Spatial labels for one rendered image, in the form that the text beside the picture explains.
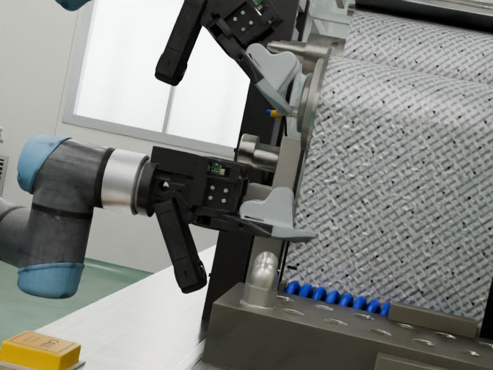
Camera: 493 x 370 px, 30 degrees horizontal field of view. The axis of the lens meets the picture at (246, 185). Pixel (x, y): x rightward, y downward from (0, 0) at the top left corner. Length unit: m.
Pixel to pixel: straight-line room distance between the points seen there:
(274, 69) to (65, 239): 0.32
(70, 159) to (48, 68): 6.04
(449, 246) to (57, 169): 0.47
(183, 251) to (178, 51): 0.24
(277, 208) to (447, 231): 0.20
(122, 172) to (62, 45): 6.04
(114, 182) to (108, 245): 5.89
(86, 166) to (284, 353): 0.35
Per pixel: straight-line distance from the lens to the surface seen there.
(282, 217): 1.07
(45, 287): 1.13
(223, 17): 1.12
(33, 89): 7.16
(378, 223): 1.08
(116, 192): 1.09
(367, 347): 0.90
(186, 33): 1.13
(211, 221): 1.06
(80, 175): 1.10
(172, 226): 1.09
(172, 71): 1.13
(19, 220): 1.17
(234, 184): 1.07
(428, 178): 1.08
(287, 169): 1.16
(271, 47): 1.40
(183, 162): 1.09
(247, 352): 0.91
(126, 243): 6.93
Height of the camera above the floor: 1.20
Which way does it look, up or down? 3 degrees down
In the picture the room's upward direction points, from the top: 12 degrees clockwise
